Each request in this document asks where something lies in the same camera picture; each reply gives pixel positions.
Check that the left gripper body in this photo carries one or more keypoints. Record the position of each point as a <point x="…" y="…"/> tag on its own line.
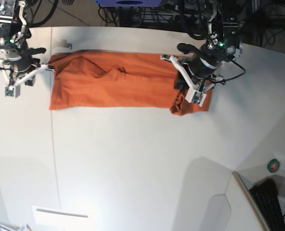
<point x="202" y="64"/>

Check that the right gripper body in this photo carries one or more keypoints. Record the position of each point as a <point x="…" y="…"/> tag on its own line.
<point x="17" y="67"/>

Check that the orange t-shirt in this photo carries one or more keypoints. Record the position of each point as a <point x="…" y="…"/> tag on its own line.
<point x="118" y="79"/>

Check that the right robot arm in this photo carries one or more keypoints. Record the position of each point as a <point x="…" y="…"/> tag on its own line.
<point x="16" y="19"/>

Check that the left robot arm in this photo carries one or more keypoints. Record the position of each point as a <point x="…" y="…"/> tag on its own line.
<point x="217" y="25"/>

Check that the blue box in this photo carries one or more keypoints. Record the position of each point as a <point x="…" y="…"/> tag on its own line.
<point x="129" y="3"/>

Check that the green tape roll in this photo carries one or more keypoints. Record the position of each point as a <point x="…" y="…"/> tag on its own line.
<point x="273" y="165"/>

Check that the black keyboard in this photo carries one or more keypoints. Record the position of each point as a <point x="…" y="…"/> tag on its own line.
<point x="265" y="196"/>

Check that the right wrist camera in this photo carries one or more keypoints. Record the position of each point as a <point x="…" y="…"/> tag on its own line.
<point x="12" y="91"/>

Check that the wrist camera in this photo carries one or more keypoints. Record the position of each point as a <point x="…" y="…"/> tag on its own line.
<point x="195" y="96"/>
<point x="12" y="91"/>

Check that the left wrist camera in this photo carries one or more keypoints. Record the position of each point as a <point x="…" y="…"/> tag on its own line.
<point x="195" y="96"/>

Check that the white cable tray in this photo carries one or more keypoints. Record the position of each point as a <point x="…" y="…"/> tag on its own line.
<point x="70" y="221"/>

